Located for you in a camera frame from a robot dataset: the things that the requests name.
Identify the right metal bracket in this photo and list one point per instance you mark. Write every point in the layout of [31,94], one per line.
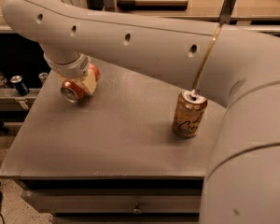
[226,11]

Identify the grey drawer with knob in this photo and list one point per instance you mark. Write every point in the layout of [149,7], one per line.
[94,201]

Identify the gold LaCroix can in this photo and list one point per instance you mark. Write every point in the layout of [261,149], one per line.
[189,112]

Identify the red coke can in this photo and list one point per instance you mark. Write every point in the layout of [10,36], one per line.
[72,89]

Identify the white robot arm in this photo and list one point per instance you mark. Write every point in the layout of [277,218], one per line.
[237,69]

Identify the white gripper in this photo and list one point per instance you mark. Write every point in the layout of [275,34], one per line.
[75,69]

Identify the silver can top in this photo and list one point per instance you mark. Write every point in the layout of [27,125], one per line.
[43,77]

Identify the dark blue soda can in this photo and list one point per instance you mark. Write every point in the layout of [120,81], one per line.
[18,83]

